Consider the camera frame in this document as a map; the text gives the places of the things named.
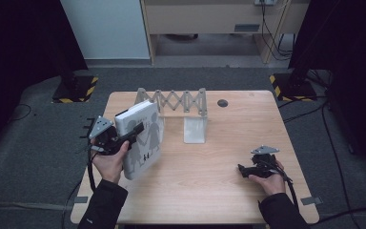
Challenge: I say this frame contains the yellow black striped stand base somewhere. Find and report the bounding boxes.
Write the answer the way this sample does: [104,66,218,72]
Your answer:
[51,68,100,105]
[269,68,319,103]

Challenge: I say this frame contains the white book with grey figures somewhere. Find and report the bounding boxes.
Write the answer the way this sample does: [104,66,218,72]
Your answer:
[113,99,166,181]

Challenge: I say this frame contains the black curtain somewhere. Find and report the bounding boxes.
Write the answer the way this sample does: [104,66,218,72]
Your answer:
[287,0,366,183]
[0,0,89,161]

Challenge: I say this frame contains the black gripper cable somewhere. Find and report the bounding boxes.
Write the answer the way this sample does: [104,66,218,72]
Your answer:
[87,144,97,193]
[263,160,300,212]

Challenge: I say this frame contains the person's left hand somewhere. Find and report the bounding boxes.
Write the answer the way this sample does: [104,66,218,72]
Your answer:
[91,140,131,185]

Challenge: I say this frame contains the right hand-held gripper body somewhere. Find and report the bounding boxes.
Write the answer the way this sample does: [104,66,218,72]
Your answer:
[250,144,281,178]

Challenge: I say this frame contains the grey metal expandable bookend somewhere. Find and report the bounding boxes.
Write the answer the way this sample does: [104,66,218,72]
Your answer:
[134,87,210,145]

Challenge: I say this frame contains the person's right hand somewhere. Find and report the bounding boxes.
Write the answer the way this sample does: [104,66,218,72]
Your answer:
[248,159,287,197]

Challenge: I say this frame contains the white panel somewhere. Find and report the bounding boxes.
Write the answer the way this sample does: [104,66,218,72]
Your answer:
[59,0,151,61]

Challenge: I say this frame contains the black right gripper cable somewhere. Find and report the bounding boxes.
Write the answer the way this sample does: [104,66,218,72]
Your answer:
[263,160,300,212]

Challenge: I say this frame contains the light wooden desk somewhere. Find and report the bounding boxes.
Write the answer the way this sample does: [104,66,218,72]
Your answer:
[140,0,311,65]

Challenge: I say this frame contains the black hanging cables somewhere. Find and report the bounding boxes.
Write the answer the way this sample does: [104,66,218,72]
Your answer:
[259,0,295,62]

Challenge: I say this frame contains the black floor cable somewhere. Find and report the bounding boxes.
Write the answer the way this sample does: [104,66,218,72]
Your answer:
[7,103,33,124]
[281,94,329,124]
[308,206,366,227]

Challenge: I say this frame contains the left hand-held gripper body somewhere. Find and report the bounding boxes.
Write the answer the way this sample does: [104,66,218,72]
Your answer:
[79,114,132,156]

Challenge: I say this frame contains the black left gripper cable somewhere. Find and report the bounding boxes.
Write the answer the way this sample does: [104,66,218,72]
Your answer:
[87,144,97,193]

